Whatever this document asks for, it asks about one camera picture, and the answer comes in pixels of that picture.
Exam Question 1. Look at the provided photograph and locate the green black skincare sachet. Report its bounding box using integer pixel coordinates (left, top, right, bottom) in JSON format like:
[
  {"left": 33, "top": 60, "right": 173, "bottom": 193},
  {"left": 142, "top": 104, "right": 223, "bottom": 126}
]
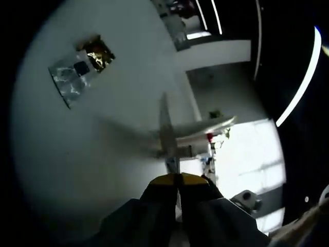
[{"left": 48, "top": 50, "right": 94, "bottom": 111}]

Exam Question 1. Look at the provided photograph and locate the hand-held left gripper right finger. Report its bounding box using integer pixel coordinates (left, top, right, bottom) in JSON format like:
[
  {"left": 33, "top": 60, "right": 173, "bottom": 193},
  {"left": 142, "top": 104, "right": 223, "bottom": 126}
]
[{"left": 179, "top": 172, "right": 271, "bottom": 247}]

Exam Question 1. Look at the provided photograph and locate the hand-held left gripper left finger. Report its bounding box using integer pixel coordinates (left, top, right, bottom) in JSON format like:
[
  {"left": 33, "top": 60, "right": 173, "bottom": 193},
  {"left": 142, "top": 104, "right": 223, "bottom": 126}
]
[{"left": 84, "top": 173, "right": 180, "bottom": 247}]

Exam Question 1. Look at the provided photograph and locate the clear skincare sachet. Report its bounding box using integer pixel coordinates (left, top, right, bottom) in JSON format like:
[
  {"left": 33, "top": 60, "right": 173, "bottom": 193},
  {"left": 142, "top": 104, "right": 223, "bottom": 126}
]
[{"left": 72, "top": 51, "right": 100, "bottom": 78}]

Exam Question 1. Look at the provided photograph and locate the gold skincare sachet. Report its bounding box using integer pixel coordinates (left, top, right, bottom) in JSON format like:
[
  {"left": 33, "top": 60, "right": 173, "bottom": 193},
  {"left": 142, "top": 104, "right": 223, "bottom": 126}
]
[{"left": 76, "top": 34, "right": 116, "bottom": 73}]

